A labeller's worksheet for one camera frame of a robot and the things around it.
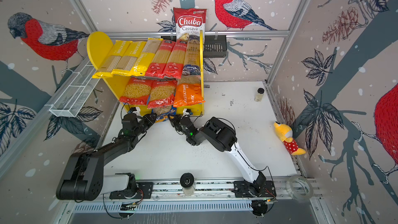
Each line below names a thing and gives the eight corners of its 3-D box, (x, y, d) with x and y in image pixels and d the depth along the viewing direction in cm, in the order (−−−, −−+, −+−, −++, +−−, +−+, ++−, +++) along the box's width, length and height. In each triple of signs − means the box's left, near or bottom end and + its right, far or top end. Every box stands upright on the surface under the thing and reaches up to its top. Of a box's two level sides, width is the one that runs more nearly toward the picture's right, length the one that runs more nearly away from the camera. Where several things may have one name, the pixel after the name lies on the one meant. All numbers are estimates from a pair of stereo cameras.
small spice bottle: (255, 102, 111) (259, 93, 104) (253, 97, 115) (257, 87, 107) (261, 102, 111) (265, 93, 104) (259, 97, 115) (263, 87, 107)
